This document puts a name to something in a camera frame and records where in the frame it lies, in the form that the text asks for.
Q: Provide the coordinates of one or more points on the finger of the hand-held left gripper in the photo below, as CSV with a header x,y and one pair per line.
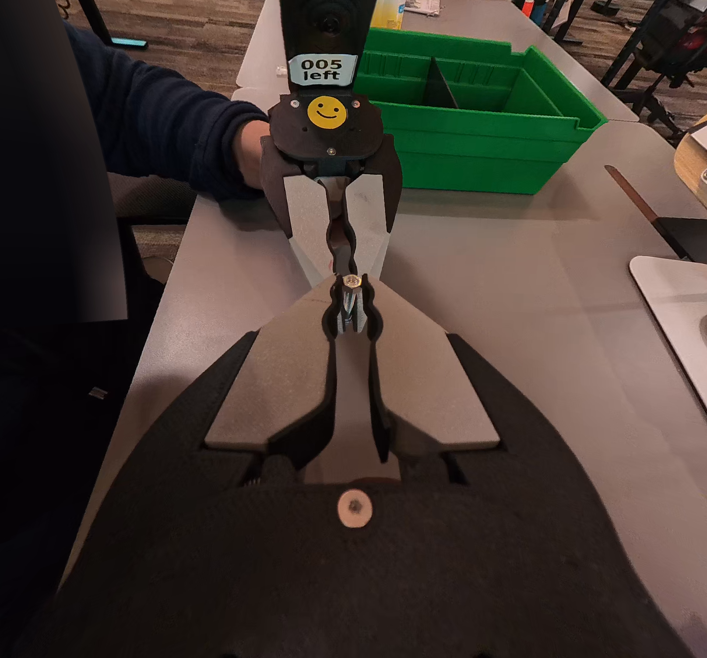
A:
x,y
370,216
304,216

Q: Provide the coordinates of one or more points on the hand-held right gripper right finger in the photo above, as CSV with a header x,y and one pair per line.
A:
x,y
431,387

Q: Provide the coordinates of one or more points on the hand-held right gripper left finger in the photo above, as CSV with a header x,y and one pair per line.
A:
x,y
270,387

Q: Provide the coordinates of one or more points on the steel hex bolt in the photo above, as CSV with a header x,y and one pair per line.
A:
x,y
352,310

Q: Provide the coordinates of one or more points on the green plastic bin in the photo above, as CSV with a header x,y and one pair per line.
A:
x,y
486,138

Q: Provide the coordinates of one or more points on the person's left forearm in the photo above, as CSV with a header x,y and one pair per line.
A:
x,y
160,116

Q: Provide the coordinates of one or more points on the person's left hand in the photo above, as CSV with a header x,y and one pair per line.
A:
x,y
251,155

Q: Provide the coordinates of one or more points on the black flat plate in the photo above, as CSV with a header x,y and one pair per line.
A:
x,y
682,238

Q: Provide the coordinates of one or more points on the wooden display board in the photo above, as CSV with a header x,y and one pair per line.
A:
x,y
693,166

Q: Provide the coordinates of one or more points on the black and red office chair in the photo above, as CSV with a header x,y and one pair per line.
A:
x,y
663,44

